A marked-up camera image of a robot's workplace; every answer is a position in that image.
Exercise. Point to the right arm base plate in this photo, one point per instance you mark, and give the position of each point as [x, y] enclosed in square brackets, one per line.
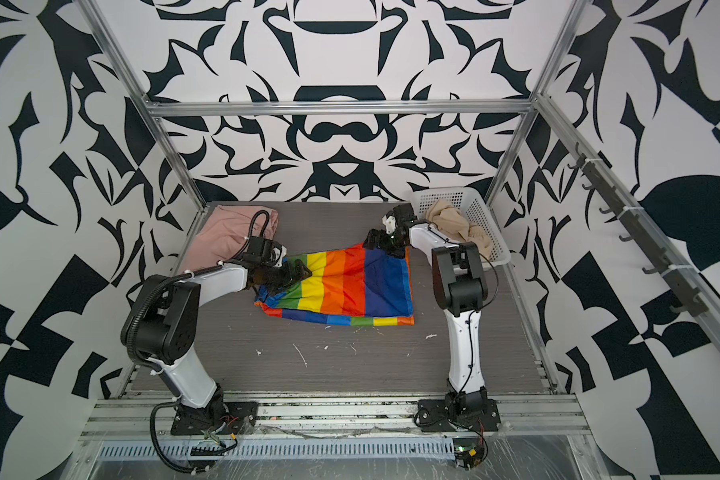
[459, 415]

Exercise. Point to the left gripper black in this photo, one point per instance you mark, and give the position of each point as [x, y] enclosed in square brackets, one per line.
[292, 279]

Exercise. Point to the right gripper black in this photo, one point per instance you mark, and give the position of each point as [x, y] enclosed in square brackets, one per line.
[374, 234]

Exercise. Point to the beige shorts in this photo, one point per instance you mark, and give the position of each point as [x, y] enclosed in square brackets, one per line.
[450, 222]

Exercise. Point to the black hook rail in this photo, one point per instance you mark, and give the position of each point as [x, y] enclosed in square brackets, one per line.
[641, 230]

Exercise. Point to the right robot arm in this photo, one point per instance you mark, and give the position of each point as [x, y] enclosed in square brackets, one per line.
[460, 290]

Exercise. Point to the small electronics board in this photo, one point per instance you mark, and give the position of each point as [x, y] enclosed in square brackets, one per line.
[469, 454]

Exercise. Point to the white slotted cable duct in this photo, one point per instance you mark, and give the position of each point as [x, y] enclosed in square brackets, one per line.
[315, 449]

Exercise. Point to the pink shorts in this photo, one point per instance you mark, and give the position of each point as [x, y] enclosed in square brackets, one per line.
[224, 234]

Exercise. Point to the rainbow coloured shorts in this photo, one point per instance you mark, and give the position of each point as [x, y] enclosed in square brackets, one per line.
[350, 287]

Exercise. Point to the white plastic basket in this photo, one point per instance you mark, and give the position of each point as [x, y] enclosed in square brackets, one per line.
[472, 207]

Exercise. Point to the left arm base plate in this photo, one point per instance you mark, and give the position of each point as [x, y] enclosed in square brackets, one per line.
[232, 417]

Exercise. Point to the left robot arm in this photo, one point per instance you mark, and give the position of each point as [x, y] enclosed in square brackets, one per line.
[160, 330]

